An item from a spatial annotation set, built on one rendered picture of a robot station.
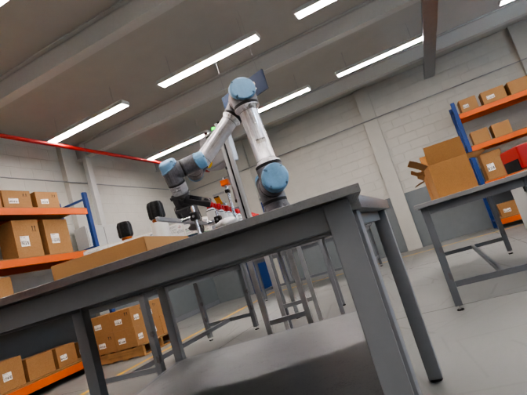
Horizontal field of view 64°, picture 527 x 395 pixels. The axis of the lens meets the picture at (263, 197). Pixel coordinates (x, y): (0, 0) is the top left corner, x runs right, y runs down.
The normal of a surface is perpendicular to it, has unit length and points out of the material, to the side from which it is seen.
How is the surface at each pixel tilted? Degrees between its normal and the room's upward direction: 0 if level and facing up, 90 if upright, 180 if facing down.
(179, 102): 90
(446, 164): 90
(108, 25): 90
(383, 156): 90
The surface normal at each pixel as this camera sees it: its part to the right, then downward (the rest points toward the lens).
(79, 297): -0.18, -0.09
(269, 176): 0.15, -0.10
